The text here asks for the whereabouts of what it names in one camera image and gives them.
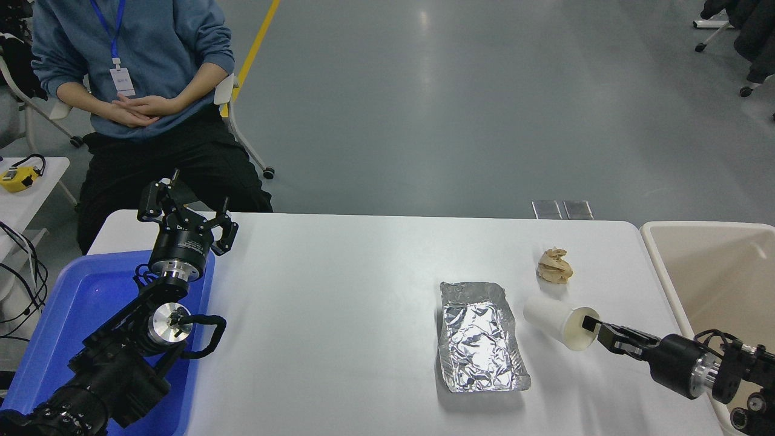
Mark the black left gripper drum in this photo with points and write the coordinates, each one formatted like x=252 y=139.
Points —
x=181 y=245

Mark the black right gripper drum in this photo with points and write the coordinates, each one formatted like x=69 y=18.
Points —
x=672 y=363

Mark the white paper cup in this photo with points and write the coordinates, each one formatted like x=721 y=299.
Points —
x=548 y=318

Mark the person's right forearm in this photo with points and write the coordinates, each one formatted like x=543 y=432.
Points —
x=82 y=100

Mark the person's left forearm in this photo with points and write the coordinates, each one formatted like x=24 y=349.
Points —
x=203 y=82

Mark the crumpled tan paper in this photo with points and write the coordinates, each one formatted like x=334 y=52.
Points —
x=554 y=266

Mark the person's right hand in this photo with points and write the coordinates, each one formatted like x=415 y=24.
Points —
x=130 y=118

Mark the person's left hand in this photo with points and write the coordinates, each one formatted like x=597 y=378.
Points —
x=157 y=105

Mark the large pale bin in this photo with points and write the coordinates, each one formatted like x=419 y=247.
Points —
x=720 y=278

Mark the metal floor outlet cover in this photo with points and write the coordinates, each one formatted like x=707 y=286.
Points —
x=578 y=210
x=547 y=210

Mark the white side table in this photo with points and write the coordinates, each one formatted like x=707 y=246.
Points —
x=30 y=203

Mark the blue plastic tray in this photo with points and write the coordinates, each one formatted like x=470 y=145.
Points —
x=72 y=315

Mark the silver foil tray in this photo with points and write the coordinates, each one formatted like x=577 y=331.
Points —
x=481 y=339

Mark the white wheeled chair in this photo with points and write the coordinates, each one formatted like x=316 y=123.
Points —
x=224 y=89

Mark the yellow tape measure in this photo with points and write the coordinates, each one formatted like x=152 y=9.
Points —
x=15 y=180

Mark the seated person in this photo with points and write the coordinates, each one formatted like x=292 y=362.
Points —
x=157 y=36

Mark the black jacket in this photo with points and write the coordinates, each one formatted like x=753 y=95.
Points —
x=18 y=66

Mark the dark draped wheeled chair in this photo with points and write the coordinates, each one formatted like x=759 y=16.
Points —
x=757 y=36

